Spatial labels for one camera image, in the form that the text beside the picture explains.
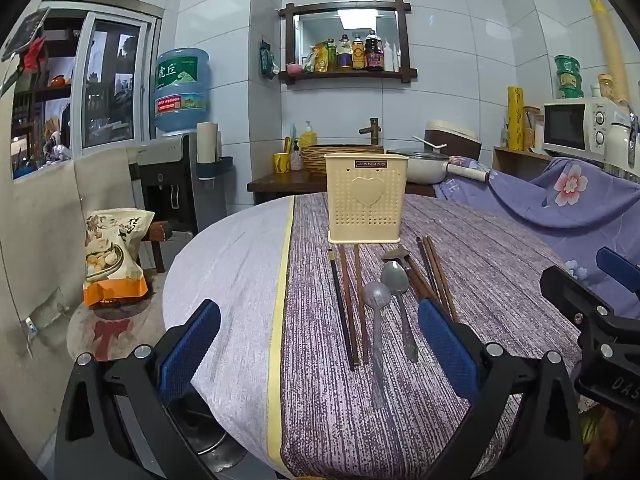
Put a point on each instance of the black board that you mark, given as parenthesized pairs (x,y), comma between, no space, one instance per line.
(25,35)

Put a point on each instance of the blue water jug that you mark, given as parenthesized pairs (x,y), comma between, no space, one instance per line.
(181,85)

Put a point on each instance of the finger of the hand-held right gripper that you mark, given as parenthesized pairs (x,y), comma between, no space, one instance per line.
(570,292)
(617,264)

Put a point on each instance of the white kettle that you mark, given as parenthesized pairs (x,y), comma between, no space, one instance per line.
(620,145)

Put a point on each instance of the teal white cup holder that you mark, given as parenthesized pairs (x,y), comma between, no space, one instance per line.
(215,169)

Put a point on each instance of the yellow seasoning packet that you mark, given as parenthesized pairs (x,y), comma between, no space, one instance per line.
(316,60)

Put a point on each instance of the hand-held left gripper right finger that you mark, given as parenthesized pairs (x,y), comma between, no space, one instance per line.
(447,355)

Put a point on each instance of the dark wooden stool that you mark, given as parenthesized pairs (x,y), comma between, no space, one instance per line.
(159,240)

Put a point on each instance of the brown white rice cooker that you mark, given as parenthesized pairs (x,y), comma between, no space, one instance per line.
(457,140)

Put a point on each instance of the green bottle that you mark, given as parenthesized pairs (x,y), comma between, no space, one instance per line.
(331,55)

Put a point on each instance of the pink bowl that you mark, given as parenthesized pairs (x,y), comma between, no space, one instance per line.
(294,67)

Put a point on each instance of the round head metal spoon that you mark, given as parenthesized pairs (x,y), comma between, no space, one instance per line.
(376,294)

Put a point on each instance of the oval head metal spoon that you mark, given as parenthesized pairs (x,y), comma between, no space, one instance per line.
(395,276)

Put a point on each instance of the dark wooden counter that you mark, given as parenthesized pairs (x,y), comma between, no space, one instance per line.
(285,185)

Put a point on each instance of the yellow lid bottle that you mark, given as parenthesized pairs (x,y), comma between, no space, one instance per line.
(606,87)

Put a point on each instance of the wooden framed mirror shelf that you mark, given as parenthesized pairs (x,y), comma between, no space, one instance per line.
(345,76)

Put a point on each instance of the white squeeze bottle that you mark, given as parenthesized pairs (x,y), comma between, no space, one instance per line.
(392,57)

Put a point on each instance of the round stool red bow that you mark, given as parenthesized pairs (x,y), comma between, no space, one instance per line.
(110,332)

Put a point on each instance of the purple floral cloth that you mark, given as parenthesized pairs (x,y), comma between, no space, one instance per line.
(530,215)

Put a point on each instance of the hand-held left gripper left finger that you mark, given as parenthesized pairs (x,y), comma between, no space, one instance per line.
(190,350)

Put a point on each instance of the small metal spoon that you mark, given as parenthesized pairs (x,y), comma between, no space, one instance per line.
(395,254)

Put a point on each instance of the small clear bottle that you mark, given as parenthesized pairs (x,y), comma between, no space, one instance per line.
(505,135)

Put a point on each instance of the green wall packet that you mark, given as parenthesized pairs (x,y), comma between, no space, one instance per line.
(267,60)

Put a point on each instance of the patterned pump bottle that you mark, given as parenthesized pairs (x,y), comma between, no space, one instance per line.
(296,160)

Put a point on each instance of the yellow cling film roll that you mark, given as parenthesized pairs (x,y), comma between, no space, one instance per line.
(516,120)

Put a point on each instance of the glass jar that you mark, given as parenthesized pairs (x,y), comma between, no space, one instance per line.
(532,130)

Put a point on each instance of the dark brown chopstick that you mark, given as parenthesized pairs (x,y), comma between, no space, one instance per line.
(425,270)

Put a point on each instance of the woven basin sink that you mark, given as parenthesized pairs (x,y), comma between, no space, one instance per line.
(320,160)

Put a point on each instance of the white microwave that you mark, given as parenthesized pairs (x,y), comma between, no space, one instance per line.
(570,127)

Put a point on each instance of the purple grey striped tablecloth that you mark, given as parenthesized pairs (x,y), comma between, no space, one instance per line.
(320,410)

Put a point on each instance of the orange snack bag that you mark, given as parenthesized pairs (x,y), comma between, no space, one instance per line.
(112,260)

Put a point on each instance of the sliding glass window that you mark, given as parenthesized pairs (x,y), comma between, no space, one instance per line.
(110,85)

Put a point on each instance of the brown chopsticks pair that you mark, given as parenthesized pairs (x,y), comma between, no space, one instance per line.
(442,280)

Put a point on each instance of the teal brush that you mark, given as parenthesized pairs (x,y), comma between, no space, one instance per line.
(292,135)

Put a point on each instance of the yellow label sauce bottle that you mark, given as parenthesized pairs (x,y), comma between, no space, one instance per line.
(358,52)

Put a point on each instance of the dark soy sauce bottle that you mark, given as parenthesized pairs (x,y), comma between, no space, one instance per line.
(373,52)

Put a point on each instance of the black chopstick gold band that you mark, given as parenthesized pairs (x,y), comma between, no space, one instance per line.
(342,310)

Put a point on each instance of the stacked green tubs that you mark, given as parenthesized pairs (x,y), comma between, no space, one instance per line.
(568,77)

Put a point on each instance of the brown wooden chopstick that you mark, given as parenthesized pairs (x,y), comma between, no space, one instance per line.
(434,270)
(348,305)
(417,277)
(358,270)

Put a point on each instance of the bronze faucet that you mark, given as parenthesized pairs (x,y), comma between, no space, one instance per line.
(373,130)

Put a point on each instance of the grey water dispenser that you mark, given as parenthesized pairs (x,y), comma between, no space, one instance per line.
(165,185)

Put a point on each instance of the beige cloth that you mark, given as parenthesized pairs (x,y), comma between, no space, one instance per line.
(40,240)

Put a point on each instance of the yellow soap pump bottle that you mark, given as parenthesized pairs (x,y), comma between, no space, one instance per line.
(308,137)

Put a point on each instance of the cream plastic utensil holder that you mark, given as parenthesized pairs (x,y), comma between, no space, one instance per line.
(366,210)

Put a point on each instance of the white paper roll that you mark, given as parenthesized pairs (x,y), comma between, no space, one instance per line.
(206,142)

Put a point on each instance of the purple label oil bottle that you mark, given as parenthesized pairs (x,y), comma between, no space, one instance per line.
(344,55)

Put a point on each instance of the yellow cup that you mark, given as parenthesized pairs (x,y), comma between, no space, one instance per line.
(281,164)

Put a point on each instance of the white pot glass lid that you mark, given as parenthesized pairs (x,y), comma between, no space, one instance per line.
(425,167)

